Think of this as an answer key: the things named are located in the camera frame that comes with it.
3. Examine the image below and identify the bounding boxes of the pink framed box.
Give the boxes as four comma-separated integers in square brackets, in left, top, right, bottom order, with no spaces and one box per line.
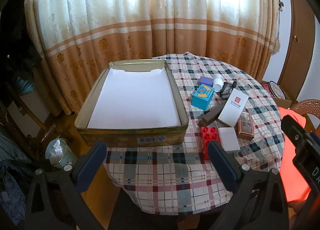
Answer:
[235,111,255,141]

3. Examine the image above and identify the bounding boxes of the brown wooden comb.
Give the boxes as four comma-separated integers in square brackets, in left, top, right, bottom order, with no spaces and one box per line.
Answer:
[199,102,227,127]

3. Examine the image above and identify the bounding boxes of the dark hanging clothes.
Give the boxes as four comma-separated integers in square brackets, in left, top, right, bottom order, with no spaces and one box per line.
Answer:
[0,0,43,95]

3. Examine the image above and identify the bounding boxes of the gold rectangular tin box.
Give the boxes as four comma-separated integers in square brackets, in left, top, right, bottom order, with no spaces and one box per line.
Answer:
[76,60,189,148]

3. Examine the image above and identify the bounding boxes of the small plain white box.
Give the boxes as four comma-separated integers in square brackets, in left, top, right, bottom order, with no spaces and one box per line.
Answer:
[218,127,241,153]

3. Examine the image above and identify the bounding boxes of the grey rock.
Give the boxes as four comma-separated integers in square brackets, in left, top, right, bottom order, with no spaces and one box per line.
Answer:
[220,81,238,100]

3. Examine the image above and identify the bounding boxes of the cream and orange curtain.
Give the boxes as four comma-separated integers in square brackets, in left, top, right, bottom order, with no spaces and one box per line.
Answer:
[24,0,280,115]

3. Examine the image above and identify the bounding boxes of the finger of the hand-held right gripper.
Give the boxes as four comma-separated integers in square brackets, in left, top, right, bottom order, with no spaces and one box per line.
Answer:
[281,115,313,155]

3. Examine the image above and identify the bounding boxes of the brown wooden door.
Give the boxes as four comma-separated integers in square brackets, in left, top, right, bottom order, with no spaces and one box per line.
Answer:
[277,0,318,103]

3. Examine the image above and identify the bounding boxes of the brown wicker chair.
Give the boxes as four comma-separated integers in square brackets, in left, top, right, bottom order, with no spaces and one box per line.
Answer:
[290,99,320,130]

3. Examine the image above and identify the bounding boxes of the plaid tablecloth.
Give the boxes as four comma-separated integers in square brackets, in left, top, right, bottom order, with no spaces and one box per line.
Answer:
[104,52,285,214]

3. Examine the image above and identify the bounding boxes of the cardboard box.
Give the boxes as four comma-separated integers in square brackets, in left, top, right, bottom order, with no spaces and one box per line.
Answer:
[261,80,292,109]

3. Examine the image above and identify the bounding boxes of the white paper lining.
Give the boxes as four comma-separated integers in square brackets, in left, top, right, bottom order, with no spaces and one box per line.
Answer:
[87,67,181,128]

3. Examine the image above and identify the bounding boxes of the teal cloth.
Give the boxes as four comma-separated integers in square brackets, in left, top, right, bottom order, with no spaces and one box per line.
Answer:
[14,75,34,94]

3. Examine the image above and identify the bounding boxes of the curtain tassel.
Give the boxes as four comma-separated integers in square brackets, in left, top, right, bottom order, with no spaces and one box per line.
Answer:
[271,0,284,55]

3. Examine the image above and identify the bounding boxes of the crumpled white tissue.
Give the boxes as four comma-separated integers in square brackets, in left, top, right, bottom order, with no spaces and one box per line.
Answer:
[49,140,66,163]

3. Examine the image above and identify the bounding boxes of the white box with red label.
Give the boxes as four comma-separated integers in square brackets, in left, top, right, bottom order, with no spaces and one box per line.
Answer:
[217,89,249,127]

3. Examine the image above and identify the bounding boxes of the wooden chair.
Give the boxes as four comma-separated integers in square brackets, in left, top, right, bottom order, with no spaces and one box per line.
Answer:
[0,80,60,150]

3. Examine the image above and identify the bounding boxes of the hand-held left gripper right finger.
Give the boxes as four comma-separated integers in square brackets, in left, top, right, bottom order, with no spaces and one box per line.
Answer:
[207,141,292,230]

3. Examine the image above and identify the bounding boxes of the red toy building block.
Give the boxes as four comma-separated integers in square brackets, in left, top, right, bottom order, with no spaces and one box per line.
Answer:
[200,126,222,161]

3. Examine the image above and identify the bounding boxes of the green cup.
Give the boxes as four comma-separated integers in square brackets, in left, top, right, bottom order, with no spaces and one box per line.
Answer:
[45,138,78,169]

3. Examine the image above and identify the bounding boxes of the blue toy building block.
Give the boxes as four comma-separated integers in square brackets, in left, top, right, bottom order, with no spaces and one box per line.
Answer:
[192,83,216,111]

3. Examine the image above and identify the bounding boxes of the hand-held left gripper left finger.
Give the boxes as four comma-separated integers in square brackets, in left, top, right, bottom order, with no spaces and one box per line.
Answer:
[24,141,110,230]

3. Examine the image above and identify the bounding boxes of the blue quilted jacket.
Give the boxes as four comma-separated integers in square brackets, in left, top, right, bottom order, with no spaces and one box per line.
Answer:
[0,135,35,230]

